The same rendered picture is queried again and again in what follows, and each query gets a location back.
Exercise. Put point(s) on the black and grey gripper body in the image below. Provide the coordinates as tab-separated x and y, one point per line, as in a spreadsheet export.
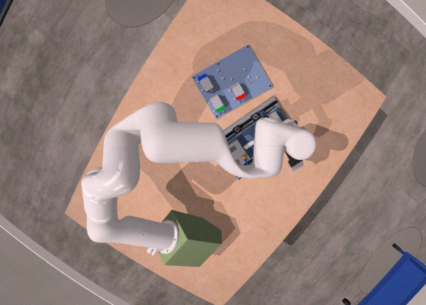
290	122

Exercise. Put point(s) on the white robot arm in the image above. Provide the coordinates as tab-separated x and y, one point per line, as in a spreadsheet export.
165	140

